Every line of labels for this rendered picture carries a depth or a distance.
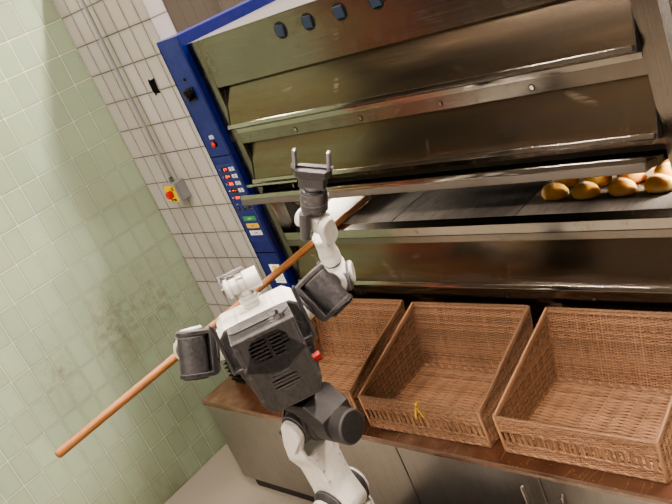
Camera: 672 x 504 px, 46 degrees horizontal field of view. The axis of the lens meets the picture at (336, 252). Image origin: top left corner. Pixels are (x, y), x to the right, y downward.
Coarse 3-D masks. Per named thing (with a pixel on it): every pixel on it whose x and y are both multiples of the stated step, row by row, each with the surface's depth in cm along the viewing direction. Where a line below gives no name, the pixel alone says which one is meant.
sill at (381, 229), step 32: (352, 224) 337; (384, 224) 323; (416, 224) 310; (448, 224) 298; (480, 224) 286; (512, 224) 277; (544, 224) 268; (576, 224) 260; (608, 224) 252; (640, 224) 245
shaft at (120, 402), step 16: (352, 208) 347; (336, 224) 339; (272, 272) 316; (256, 288) 309; (240, 304) 303; (160, 368) 278; (144, 384) 273; (128, 400) 269; (80, 432) 257; (64, 448) 253
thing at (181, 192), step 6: (174, 180) 392; (180, 180) 389; (162, 186) 393; (168, 186) 388; (174, 186) 386; (180, 186) 389; (186, 186) 391; (174, 192) 388; (180, 192) 388; (186, 192) 391; (174, 198) 391; (180, 198) 389; (186, 198) 391
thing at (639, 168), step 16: (560, 160) 254; (576, 160) 248; (592, 160) 241; (656, 160) 224; (400, 176) 302; (416, 176) 293; (512, 176) 248; (528, 176) 244; (544, 176) 240; (560, 176) 237; (576, 176) 233; (592, 176) 230; (336, 192) 303; (352, 192) 297; (368, 192) 292; (384, 192) 286; (400, 192) 281
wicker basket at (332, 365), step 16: (368, 304) 345; (384, 304) 339; (400, 304) 330; (352, 320) 355; (368, 320) 348; (384, 320) 341; (400, 320) 331; (320, 336) 372; (352, 336) 357; (368, 336) 350; (384, 336) 322; (320, 352) 372; (352, 352) 360; (400, 352) 330; (320, 368) 361; (336, 368) 356; (352, 368) 351; (368, 368) 316; (384, 368) 322; (336, 384) 344; (352, 384) 309; (352, 400) 308
